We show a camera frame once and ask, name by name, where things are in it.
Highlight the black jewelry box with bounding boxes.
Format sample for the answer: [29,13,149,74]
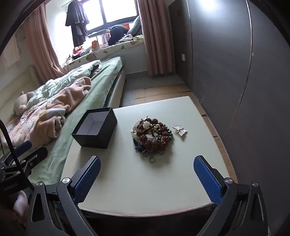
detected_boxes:
[71,107,118,149]

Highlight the silver ball chain necklace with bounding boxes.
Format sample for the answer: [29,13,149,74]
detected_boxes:
[142,148,165,163]

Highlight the grey pillow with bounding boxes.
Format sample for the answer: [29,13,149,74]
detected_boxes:
[126,15,142,36]

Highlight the bed with green sheet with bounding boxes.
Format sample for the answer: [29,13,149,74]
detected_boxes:
[0,56,126,189]

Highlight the white butterfly brooch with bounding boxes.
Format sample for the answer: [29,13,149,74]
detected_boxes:
[172,125,188,137]

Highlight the dark grey wardrobe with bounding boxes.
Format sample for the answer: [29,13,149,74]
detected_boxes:
[168,0,290,236]

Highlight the colourful toys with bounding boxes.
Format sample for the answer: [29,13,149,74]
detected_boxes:
[71,46,84,57]

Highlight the printed window seat cushion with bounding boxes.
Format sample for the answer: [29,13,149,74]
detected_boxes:
[65,34,145,68]

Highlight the pink fleece blanket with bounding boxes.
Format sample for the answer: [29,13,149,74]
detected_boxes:
[6,77,92,146]

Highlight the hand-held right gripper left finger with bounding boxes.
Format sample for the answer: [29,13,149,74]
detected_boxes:
[26,155,101,236]

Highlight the person's left hand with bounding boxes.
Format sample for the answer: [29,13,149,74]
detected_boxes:
[12,190,29,219]

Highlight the hanging dark clothes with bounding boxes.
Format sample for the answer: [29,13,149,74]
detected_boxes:
[65,0,90,48]

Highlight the pile of mixed jewelry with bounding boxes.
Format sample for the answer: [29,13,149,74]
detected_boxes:
[131,117,174,162]

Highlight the dark clothes heap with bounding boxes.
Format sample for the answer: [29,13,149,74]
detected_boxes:
[108,25,130,46]

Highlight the pink curtain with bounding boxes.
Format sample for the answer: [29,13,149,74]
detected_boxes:
[138,0,176,77]
[22,2,67,85]

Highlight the pale green quilt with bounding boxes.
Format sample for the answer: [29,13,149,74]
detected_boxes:
[27,60,101,107]

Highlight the beige plush toy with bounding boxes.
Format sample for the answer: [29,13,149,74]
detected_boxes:
[13,91,34,117]

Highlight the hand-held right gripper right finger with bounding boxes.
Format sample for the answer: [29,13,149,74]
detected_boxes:
[193,155,269,236]

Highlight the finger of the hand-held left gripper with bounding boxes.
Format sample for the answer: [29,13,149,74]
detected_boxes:
[13,140,32,156]
[16,146,48,170]

